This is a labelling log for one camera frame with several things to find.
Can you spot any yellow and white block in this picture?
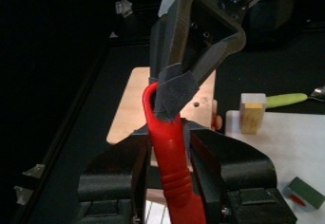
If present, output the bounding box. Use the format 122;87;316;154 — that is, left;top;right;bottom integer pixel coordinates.
238;92;267;136

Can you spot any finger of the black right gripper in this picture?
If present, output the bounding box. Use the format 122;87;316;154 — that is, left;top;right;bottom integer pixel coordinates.
148;10;179;86
152;0;247;121

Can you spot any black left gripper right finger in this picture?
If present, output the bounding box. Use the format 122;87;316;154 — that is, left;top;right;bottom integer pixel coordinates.
182;118;297;224

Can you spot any green block with red dot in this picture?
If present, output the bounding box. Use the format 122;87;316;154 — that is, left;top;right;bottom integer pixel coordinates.
282;176;325;212

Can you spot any white cutting board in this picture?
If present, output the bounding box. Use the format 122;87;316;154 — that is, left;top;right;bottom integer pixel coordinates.
144;109;325;224

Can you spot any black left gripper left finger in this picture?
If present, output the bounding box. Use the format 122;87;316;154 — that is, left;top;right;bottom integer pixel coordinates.
76;124;150;224

